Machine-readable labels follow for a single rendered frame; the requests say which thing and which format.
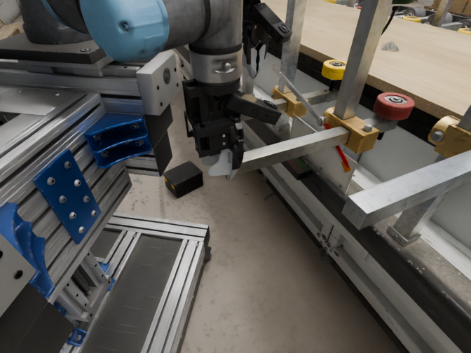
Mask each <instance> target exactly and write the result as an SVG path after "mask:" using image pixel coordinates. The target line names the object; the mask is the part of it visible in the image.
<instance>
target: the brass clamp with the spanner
mask: <svg viewBox="0 0 471 353"><path fill-rule="evenodd" d="M333 112H334V107H332V108H329V109H327V110H326V111H325V112H324V113H323V115H322V116H326V117H327V119H328V126H329V128H330V129H332V128H335V127H339V126H342V127H344V128H346V129H347V130H348V131H350V134H349V137H348V141H347V143H344V144H343V145H345V146H346V147H348V148H349V149H350V150H351V151H353V152H354V153H356V154H358V153H362V152H365V151H368V150H371V149H373V147H374V144H375V142H376V139H377V137H378V134H379V132H380V131H379V130H377V129H376V128H375V127H373V126H372V132H364V131H363V130H362V128H363V127H364V124H367V123H366V122H364V121H363V120H362V119H360V118H358V117H357V116H354V117H352V118H347V119H344V120H343V119H341V118H339V117H338V116H336V115H335V114H333Z"/></svg>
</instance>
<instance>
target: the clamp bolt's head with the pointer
mask: <svg viewBox="0 0 471 353"><path fill-rule="evenodd" d="M324 117H325V118H326V121H327V122H326V125H325V128H326V130H329V129H330V128H329V126H328V119H327V117H326V116H324ZM317 124H318V125H322V119H321V118H318V119H317ZM336 149H337V151H338V152H339V155H340V156H341V158H342V160H343V162H344V164H345V165H346V166H347V168H348V169H349V165H348V161H347V160H346V157H345V156H344V154H343V152H342V150H341V148H340V146H339V145H338V146H336Z"/></svg>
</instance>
